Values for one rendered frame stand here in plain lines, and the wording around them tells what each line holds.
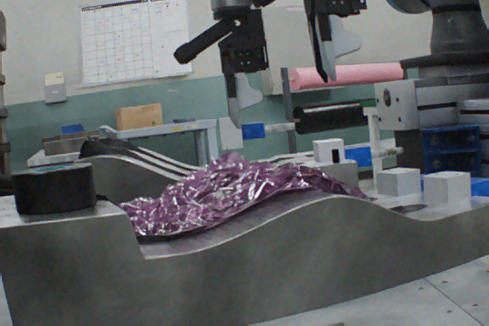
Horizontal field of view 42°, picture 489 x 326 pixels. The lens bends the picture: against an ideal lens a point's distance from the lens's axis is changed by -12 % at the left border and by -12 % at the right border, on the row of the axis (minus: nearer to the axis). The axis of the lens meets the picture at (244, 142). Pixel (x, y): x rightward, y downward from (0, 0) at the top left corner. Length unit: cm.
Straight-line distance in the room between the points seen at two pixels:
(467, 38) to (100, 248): 95
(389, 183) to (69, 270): 44
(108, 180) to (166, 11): 655
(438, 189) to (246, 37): 63
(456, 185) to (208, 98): 677
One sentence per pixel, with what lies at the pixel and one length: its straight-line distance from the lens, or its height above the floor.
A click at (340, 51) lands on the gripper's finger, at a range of 96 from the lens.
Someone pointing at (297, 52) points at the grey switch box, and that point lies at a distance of 739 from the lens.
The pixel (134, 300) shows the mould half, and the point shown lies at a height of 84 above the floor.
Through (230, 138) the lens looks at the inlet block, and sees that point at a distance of 126.
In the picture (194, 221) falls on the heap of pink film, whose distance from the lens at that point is 62.
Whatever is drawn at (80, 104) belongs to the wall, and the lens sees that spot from 731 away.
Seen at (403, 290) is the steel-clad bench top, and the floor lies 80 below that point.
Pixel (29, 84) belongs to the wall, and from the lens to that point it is 734.
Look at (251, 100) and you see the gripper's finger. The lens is 124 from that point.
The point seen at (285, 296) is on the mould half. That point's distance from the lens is 59.
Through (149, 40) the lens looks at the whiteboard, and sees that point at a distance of 739.
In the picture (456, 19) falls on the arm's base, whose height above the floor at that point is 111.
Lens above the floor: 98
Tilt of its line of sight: 3 degrees down
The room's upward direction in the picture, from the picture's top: 6 degrees counter-clockwise
